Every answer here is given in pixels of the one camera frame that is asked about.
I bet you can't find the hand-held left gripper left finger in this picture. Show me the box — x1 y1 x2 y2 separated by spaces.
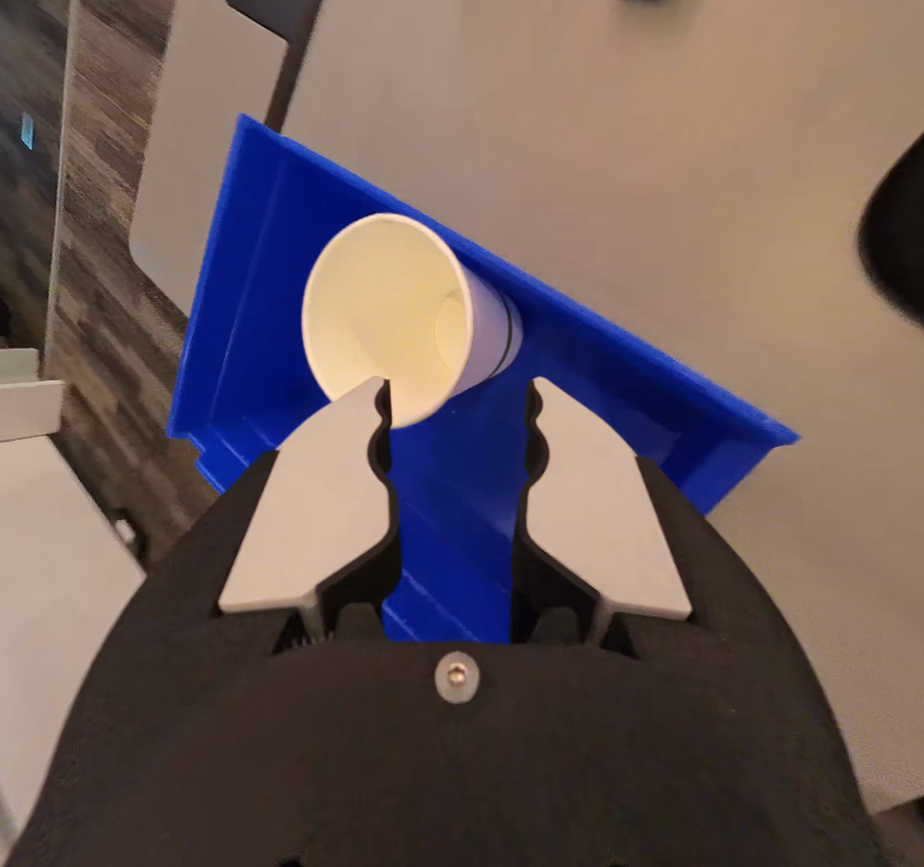
218 376 403 647

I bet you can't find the black textured wrist pad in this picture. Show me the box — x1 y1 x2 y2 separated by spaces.
857 133 924 324

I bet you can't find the white low cabinet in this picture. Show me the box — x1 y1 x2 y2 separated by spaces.
0 347 147 833

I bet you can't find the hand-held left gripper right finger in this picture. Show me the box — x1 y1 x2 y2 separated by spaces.
510 377 694 647

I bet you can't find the blue plastic bin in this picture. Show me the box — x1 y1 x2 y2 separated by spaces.
167 112 801 645

